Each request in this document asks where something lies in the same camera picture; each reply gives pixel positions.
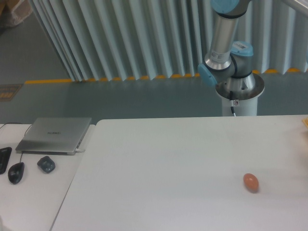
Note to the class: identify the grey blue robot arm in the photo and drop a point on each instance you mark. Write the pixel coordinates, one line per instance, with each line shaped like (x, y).
(223, 48)

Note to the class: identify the wicker basket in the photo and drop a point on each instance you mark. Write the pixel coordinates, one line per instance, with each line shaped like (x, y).
(305, 122)

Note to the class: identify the white folding partition screen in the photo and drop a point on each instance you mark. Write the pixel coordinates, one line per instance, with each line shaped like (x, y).
(109, 39)

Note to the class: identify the silver closed laptop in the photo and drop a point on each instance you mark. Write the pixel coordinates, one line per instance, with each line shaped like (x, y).
(54, 135)

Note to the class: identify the dark grey earbuds case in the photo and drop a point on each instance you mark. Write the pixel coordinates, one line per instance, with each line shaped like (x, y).
(46, 164)

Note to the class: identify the brown egg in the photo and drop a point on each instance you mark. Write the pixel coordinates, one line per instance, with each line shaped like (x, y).
(251, 182)

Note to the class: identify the black computer mouse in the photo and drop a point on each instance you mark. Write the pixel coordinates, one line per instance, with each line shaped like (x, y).
(15, 173)

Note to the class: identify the black keyboard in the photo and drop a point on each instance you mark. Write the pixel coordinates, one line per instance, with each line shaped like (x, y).
(5, 154)

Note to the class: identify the cardboard box with plastic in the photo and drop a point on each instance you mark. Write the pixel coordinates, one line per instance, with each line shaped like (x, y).
(14, 12)

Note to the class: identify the white laptop cable plug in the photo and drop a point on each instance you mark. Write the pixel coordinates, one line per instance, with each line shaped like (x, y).
(80, 150)

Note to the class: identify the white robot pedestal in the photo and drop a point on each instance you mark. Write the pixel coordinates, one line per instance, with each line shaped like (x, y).
(239, 96)

